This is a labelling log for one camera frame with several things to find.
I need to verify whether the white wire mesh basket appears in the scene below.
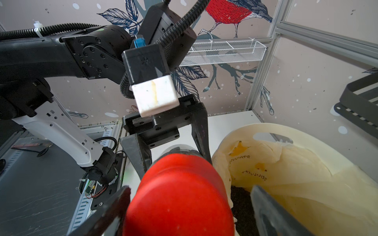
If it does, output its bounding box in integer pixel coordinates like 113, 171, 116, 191
180, 38, 267, 66

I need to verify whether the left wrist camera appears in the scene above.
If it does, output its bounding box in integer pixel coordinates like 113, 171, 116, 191
122, 35, 180, 118

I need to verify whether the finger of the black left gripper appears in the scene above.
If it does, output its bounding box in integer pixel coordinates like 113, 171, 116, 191
120, 134, 152, 179
191, 108, 212, 164

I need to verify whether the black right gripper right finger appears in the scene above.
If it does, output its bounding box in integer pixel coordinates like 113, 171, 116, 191
251, 185, 313, 236

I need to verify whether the cream waste bin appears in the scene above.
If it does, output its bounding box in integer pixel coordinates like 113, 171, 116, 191
212, 122, 378, 236

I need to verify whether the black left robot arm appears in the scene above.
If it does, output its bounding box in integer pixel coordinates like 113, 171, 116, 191
1, 1, 209, 185

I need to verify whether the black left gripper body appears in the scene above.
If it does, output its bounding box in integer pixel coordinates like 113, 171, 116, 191
122, 95, 205, 148

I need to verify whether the black corrugated cable conduit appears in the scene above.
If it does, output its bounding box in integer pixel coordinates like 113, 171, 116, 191
0, 0, 212, 99

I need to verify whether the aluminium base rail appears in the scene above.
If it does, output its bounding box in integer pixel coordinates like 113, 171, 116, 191
1, 131, 117, 236

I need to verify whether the black wall basket shelf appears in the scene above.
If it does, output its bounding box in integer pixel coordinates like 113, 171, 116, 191
334, 73, 378, 138

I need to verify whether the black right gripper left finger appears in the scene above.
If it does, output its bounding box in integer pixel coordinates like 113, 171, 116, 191
70, 185, 131, 236

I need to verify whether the red-lidded glass jar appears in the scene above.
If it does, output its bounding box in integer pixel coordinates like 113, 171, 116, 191
152, 144, 203, 165

